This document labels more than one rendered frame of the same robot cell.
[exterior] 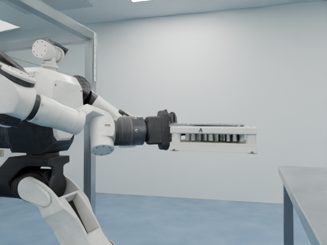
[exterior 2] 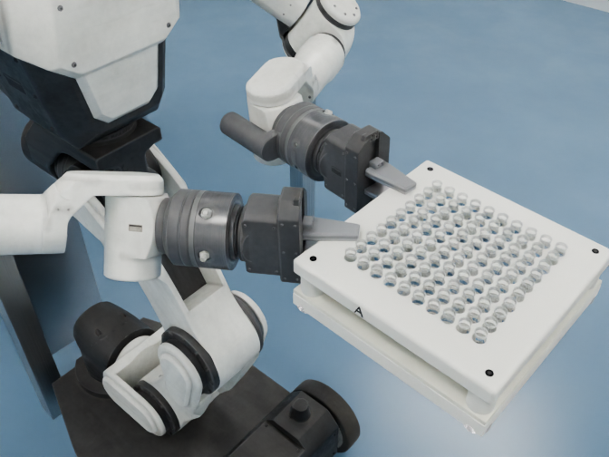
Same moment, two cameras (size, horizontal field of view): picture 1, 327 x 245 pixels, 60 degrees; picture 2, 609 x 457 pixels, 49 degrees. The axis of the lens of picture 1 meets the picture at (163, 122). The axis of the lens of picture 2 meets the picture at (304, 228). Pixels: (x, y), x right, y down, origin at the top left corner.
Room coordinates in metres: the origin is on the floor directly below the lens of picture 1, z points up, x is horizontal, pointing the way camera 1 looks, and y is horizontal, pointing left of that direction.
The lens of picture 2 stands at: (0.38, -0.25, 1.57)
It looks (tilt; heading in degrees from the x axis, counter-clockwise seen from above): 41 degrees down; 25
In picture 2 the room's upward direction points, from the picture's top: straight up
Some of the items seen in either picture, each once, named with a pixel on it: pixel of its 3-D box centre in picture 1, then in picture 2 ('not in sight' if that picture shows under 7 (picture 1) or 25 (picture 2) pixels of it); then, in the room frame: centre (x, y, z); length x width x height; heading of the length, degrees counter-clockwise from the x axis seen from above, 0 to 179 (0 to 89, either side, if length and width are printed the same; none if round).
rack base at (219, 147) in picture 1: (216, 144); (447, 292); (0.91, -0.17, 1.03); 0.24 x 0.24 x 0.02; 72
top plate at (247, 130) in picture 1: (216, 129); (453, 261); (0.91, -0.17, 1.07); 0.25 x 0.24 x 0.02; 162
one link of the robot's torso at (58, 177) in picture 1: (27, 176); (87, 150); (1.11, 0.53, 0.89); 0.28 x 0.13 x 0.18; 75
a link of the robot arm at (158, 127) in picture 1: (148, 130); (251, 234); (0.86, 0.05, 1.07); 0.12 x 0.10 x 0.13; 106
